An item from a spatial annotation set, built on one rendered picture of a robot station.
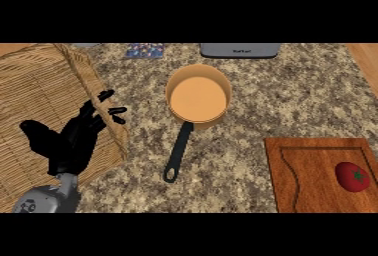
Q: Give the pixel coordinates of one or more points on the red tomato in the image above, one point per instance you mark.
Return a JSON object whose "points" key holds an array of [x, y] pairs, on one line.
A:
{"points": [[352, 176]]}

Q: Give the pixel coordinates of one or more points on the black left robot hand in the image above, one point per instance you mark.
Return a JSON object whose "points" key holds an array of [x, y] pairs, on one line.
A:
{"points": [[71, 140]]}

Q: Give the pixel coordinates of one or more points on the grey appliance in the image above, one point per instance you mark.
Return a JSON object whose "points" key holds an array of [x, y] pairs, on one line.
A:
{"points": [[240, 50]]}

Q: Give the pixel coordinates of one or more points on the blue patterned box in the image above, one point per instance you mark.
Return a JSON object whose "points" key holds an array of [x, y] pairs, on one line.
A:
{"points": [[145, 50]]}

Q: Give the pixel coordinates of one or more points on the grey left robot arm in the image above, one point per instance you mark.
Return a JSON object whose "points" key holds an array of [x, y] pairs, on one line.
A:
{"points": [[49, 198]]}

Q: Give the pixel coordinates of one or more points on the large wicker basket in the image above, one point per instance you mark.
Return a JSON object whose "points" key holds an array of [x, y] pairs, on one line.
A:
{"points": [[39, 110]]}

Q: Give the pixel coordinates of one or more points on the brown wooden cutting board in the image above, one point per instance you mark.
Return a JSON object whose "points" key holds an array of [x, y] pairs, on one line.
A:
{"points": [[315, 176]]}

